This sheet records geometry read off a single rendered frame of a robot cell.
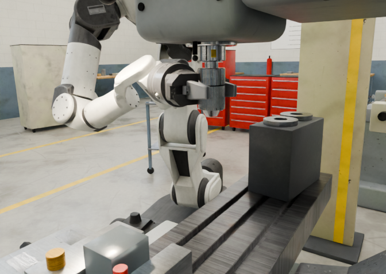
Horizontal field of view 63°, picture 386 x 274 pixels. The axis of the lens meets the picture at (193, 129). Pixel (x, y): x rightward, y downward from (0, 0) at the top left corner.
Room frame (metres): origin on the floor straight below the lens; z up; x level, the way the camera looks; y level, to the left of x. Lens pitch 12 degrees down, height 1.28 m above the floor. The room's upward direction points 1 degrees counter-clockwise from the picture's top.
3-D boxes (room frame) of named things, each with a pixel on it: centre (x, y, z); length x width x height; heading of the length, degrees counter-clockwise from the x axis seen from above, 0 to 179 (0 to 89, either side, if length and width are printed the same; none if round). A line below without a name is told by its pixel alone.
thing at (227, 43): (0.55, -0.03, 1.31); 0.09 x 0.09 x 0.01
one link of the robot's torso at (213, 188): (1.44, -0.01, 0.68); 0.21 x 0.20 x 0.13; 159
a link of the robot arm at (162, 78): (0.62, 0.01, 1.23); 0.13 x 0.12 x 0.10; 121
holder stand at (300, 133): (0.86, -0.26, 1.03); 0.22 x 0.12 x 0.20; 139
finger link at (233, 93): (0.56, -0.06, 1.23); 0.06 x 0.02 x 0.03; 31
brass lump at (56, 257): (0.35, 0.17, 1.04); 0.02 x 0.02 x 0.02
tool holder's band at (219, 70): (0.55, -0.03, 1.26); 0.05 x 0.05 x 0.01
